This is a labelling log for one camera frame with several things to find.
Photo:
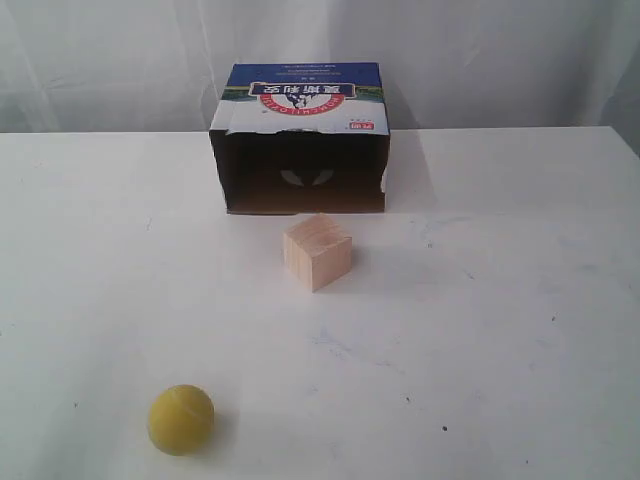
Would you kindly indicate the yellow ball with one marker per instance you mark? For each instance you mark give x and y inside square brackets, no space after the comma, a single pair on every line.
[181,418]

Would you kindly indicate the light wooden cube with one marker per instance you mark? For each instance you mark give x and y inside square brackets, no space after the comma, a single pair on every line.
[317,251]

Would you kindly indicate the blue white cardboard box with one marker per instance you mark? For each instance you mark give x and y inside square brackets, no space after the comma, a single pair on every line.
[302,138]

